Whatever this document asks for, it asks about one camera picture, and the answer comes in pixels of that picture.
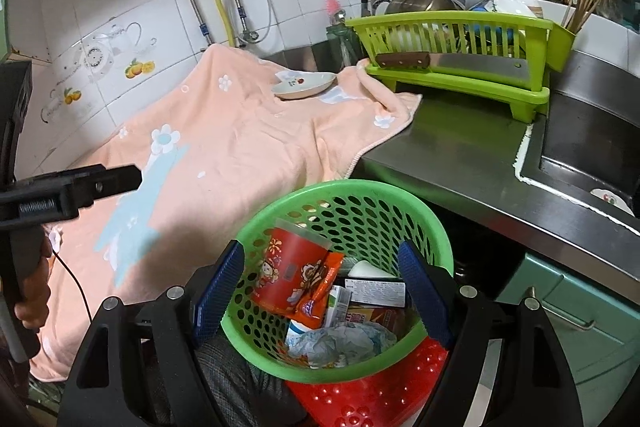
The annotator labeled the red snack packet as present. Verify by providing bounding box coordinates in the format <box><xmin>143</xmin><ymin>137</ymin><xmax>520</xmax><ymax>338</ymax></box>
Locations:
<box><xmin>250</xmin><ymin>219</ymin><xmax>344</xmax><ymax>329</ymax></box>

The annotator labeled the steel kitchen sink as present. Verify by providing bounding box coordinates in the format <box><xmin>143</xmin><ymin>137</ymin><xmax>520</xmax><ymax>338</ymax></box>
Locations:
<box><xmin>513</xmin><ymin>51</ymin><xmax>639</xmax><ymax>235</ymax></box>

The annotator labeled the person's left hand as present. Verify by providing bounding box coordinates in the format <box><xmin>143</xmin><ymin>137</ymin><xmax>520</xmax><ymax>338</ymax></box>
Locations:
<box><xmin>14</xmin><ymin>237</ymin><xmax>52</xmax><ymax>331</ymax></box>

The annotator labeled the teal cabinet drawer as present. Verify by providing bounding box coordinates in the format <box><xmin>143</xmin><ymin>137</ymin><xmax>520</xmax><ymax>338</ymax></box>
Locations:
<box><xmin>498</xmin><ymin>254</ymin><xmax>640</xmax><ymax>426</ymax></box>

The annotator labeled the red perforated basket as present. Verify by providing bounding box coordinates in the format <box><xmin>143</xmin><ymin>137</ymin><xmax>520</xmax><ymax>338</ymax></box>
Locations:
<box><xmin>288</xmin><ymin>338</ymin><xmax>448</xmax><ymax>427</ymax></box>

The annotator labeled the white grey milk carton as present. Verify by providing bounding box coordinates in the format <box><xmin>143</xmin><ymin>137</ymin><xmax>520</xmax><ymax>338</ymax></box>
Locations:
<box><xmin>323</xmin><ymin>279</ymin><xmax>407</xmax><ymax>327</ymax></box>

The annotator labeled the crumpled white paper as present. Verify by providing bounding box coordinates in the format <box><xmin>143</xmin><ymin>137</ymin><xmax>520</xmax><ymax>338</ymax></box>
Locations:
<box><xmin>285</xmin><ymin>322</ymin><xmax>398</xmax><ymax>369</ymax></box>

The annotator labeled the peach flower-pattern towel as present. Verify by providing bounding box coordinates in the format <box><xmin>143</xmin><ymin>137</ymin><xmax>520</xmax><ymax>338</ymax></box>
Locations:
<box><xmin>30</xmin><ymin>44</ymin><xmax>421</xmax><ymax>383</ymax></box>

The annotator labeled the green perforated waste basket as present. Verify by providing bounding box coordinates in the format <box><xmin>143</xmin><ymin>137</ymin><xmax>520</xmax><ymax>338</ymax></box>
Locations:
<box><xmin>221</xmin><ymin>179</ymin><xmax>454</xmax><ymax>384</ymax></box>

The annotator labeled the white cat-shaped dish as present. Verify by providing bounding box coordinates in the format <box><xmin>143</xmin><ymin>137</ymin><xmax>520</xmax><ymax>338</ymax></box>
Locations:
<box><xmin>271</xmin><ymin>70</ymin><xmax>336</xmax><ymax>101</ymax></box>

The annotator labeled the green dish rack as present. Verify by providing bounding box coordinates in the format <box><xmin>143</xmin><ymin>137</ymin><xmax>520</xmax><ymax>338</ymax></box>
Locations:
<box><xmin>347</xmin><ymin>11</ymin><xmax>575</xmax><ymax>124</ymax></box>

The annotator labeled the steel pot in rack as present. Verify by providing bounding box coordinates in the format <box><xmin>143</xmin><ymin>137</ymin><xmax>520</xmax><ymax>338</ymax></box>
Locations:
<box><xmin>385</xmin><ymin>0</ymin><xmax>463</xmax><ymax>14</ymax></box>

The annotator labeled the cleaver with wooden handle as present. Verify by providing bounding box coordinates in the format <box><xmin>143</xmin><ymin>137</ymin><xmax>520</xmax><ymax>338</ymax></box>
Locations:
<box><xmin>375</xmin><ymin>51</ymin><xmax>529</xmax><ymax>81</ymax></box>

